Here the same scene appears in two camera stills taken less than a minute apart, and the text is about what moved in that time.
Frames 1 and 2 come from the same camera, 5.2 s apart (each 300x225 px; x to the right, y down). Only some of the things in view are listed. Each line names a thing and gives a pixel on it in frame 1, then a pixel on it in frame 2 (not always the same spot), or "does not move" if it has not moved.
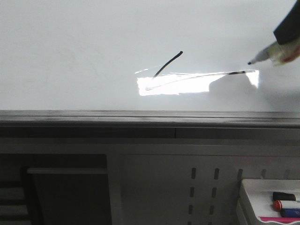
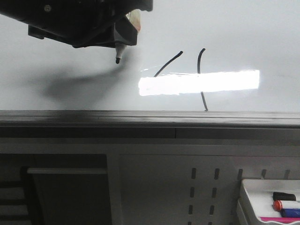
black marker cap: [283, 196] does not move
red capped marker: [278, 205] does not move
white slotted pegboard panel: [193, 189] does not move
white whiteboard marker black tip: [278, 53] → [135, 16]
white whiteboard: [143, 55] does not move
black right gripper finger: [288, 29] → [125, 32]
